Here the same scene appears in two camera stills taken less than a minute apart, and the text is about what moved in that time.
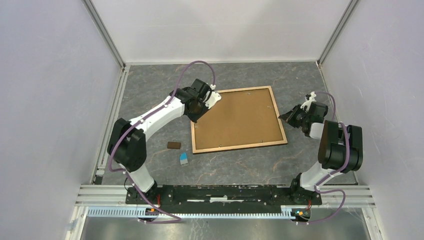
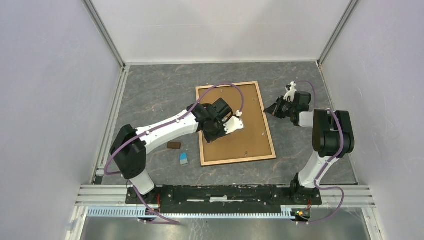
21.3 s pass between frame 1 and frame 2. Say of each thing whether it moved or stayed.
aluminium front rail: stayed
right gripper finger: moved
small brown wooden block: stayed
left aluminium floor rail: stayed
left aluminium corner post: stayed
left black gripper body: moved
